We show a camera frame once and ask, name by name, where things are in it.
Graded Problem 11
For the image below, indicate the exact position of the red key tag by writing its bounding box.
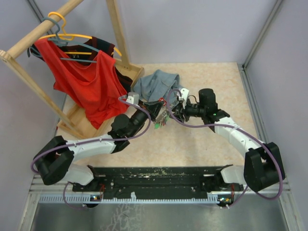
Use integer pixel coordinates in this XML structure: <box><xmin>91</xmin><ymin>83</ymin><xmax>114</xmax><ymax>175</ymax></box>
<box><xmin>158</xmin><ymin>97</ymin><xmax>167</xmax><ymax>106</ymax></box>

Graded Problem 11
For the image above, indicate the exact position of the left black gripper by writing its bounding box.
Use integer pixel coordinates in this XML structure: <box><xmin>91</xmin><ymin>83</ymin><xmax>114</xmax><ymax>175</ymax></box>
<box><xmin>128</xmin><ymin>100</ymin><xmax>165</xmax><ymax>138</ymax></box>

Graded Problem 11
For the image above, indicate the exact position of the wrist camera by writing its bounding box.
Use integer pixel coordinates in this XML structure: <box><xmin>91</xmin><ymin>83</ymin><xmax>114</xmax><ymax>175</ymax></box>
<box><xmin>126</xmin><ymin>92</ymin><xmax>139</xmax><ymax>105</ymax></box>
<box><xmin>177</xmin><ymin>88</ymin><xmax>189</xmax><ymax>102</ymax></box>

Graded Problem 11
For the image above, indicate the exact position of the left aluminium corner post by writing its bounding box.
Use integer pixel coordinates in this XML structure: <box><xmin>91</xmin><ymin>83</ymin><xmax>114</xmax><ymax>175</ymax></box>
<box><xmin>26</xmin><ymin>0</ymin><xmax>44</xmax><ymax>23</ymax></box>

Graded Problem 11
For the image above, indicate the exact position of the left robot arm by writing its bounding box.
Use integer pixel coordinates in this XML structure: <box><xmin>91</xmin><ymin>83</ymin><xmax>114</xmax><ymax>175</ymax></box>
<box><xmin>31</xmin><ymin>101</ymin><xmax>164</xmax><ymax>191</ymax></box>

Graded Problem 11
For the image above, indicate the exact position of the teal hanger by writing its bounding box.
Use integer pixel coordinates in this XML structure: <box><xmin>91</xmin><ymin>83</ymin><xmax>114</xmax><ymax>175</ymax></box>
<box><xmin>26</xmin><ymin>17</ymin><xmax>99</xmax><ymax>58</ymax></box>

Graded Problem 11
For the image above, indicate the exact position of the bunch of keys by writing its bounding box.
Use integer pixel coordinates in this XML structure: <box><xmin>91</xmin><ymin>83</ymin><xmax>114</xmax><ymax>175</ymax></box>
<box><xmin>154</xmin><ymin>109</ymin><xmax>170</xmax><ymax>129</ymax></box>

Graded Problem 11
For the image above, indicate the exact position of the right aluminium corner post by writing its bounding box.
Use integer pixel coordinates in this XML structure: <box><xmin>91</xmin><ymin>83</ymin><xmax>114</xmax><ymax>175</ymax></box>
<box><xmin>242</xmin><ymin>0</ymin><xmax>284</xmax><ymax>71</ymax></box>

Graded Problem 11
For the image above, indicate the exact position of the wooden clothes rack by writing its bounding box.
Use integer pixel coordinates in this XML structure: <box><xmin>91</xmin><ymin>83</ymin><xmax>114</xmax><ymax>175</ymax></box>
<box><xmin>0</xmin><ymin>0</ymin><xmax>145</xmax><ymax>146</ymax></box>

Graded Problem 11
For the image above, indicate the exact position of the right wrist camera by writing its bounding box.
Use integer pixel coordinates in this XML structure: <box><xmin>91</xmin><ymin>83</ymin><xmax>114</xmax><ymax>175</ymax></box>
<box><xmin>177</xmin><ymin>88</ymin><xmax>189</xmax><ymax>102</ymax></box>

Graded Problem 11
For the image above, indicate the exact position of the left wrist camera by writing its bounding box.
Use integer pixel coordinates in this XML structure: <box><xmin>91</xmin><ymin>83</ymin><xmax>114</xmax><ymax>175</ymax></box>
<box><xmin>126</xmin><ymin>92</ymin><xmax>139</xmax><ymax>105</ymax></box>

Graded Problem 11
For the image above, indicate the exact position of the blue denim shirt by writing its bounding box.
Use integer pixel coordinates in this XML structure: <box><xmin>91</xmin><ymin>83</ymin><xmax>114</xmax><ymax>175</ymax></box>
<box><xmin>132</xmin><ymin>69</ymin><xmax>182</xmax><ymax>102</ymax></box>

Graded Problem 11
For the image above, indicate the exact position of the aluminium frame rail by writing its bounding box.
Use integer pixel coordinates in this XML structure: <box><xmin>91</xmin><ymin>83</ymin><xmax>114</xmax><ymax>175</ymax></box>
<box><xmin>28</xmin><ymin>174</ymin><xmax>292</xmax><ymax>204</ymax></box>

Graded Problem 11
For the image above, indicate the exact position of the purple cable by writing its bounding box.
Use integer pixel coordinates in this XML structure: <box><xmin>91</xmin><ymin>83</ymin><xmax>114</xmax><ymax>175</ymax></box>
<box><xmin>32</xmin><ymin>95</ymin><xmax>152</xmax><ymax>209</ymax></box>
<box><xmin>166</xmin><ymin>89</ymin><xmax>284</xmax><ymax>209</ymax></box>

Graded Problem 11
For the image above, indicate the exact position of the aluminium corner post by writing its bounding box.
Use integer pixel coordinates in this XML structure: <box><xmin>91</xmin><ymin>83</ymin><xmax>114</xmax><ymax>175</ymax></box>
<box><xmin>26</xmin><ymin>0</ymin><xmax>44</xmax><ymax>23</ymax></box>
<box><xmin>242</xmin><ymin>0</ymin><xmax>284</xmax><ymax>71</ymax></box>

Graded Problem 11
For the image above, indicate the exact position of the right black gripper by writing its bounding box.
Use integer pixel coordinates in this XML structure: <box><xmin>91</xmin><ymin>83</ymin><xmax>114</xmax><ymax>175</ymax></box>
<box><xmin>169</xmin><ymin>98</ymin><xmax>205</xmax><ymax>123</ymax></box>

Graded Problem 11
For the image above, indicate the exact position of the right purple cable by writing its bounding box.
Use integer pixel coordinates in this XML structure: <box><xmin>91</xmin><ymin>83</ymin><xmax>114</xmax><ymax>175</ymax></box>
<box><xmin>166</xmin><ymin>89</ymin><xmax>284</xmax><ymax>209</ymax></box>

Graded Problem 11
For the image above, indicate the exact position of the red tank top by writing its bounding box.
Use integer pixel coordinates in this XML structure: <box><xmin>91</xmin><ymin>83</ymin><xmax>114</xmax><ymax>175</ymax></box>
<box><xmin>34</xmin><ymin>38</ymin><xmax>128</xmax><ymax>129</ymax></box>

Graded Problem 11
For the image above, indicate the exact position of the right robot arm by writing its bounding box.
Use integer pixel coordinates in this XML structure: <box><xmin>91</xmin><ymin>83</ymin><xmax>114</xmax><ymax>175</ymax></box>
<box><xmin>170</xmin><ymin>88</ymin><xmax>285</xmax><ymax>194</ymax></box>

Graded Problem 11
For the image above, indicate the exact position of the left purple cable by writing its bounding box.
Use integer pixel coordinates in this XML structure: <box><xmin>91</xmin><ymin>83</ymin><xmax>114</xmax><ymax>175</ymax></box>
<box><xmin>32</xmin><ymin>95</ymin><xmax>152</xmax><ymax>209</ymax></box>

